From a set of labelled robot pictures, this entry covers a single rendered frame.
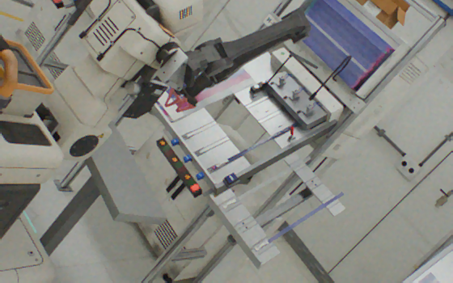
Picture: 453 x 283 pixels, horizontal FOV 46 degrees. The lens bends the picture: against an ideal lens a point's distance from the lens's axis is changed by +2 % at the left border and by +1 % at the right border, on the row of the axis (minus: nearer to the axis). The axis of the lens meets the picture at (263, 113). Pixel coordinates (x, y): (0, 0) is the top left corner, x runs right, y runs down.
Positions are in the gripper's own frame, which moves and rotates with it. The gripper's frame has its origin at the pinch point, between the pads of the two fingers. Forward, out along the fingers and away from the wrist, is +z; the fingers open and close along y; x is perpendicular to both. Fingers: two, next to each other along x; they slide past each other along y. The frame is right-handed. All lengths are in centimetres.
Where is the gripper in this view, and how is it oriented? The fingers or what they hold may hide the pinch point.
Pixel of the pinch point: (172, 107)
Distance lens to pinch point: 216.0
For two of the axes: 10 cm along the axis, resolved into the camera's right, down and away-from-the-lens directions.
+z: -7.6, 6.5, 1.0
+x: -5.8, -7.3, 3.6
